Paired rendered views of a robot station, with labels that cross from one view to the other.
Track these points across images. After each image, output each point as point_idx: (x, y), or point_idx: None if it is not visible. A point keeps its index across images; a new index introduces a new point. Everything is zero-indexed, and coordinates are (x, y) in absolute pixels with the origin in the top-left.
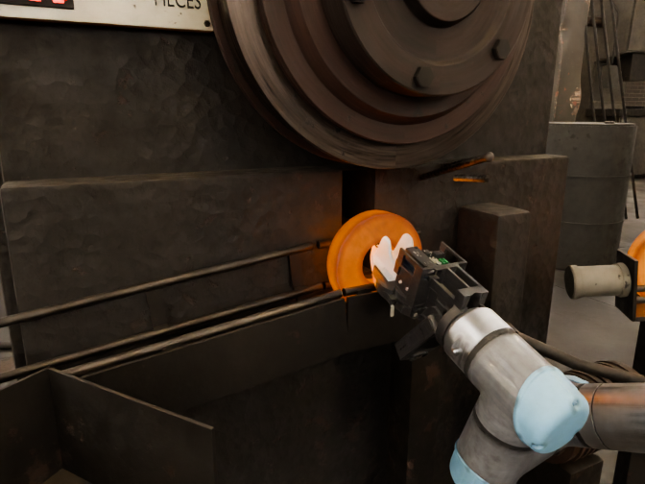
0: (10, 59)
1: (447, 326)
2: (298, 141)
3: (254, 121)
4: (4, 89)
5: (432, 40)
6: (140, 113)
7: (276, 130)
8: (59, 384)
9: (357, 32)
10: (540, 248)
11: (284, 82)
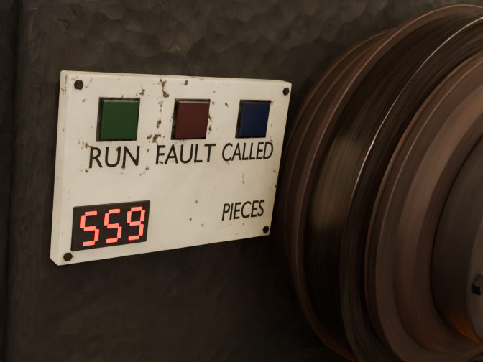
0: (63, 296)
1: None
2: (345, 353)
3: (282, 309)
4: (51, 330)
5: None
6: (179, 326)
7: (328, 346)
8: None
9: (472, 317)
10: None
11: (369, 331)
